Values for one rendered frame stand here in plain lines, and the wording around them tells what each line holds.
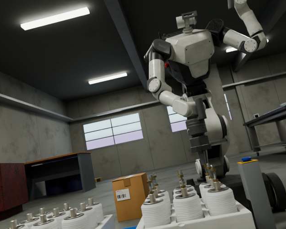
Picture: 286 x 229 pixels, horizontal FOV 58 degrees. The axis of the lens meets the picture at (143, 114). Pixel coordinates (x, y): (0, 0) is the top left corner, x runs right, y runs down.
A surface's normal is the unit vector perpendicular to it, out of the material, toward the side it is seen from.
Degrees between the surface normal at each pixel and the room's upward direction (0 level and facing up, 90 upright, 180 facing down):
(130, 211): 89
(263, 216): 90
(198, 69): 122
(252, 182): 90
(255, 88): 90
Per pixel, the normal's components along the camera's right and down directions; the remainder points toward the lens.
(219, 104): -0.12, -0.15
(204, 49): 0.40, 0.32
